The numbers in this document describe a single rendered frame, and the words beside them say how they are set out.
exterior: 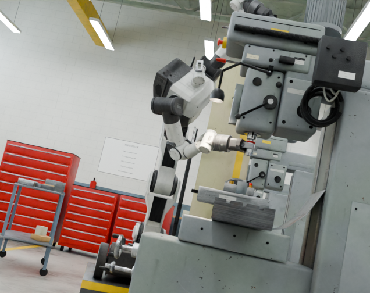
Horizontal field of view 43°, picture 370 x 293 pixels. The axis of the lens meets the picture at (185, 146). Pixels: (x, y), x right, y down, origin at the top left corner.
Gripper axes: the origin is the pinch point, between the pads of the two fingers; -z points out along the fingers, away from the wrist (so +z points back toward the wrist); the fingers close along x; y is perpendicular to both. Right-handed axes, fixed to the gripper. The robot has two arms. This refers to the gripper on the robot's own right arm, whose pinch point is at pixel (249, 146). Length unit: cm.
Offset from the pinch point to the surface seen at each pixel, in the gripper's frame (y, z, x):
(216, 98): -17.9, 15.1, -18.6
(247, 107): -17.2, 1.4, -11.2
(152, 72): -295, 560, 749
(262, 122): -11.0, -6.7, -8.0
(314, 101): -26.0, -27.8, -1.7
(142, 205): 39, 275, 374
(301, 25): -62, -16, -7
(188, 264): 62, 10, -22
